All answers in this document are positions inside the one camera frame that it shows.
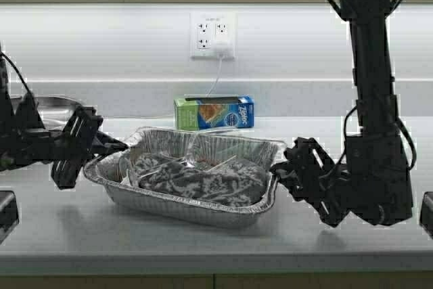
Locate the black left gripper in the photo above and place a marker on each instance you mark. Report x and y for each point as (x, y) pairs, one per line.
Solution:
(72, 151)

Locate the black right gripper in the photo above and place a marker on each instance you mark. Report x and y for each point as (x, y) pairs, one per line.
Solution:
(308, 175)

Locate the aluminium foil tray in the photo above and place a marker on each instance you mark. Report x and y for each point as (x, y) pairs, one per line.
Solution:
(226, 142)

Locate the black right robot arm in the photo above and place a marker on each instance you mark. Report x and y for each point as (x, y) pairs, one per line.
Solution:
(372, 178)

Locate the right robot base edge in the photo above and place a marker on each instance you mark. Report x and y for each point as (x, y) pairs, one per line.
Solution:
(426, 213)

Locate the left robot base edge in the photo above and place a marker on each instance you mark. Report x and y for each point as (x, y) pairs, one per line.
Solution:
(9, 213)

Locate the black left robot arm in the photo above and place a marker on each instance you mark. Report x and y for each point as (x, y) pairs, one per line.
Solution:
(25, 139)

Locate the grey patterned cloth in tray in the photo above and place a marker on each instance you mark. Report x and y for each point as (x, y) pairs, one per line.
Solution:
(238, 183)

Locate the plastic bag in tray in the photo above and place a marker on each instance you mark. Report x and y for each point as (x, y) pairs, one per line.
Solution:
(138, 168)

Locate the stainless steel bowl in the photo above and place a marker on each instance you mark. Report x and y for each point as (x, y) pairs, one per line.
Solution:
(55, 111)

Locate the Ziploc bag box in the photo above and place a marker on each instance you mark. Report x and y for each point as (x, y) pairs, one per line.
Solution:
(199, 113)

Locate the white wall outlet plate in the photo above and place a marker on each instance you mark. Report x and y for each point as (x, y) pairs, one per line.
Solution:
(208, 27)

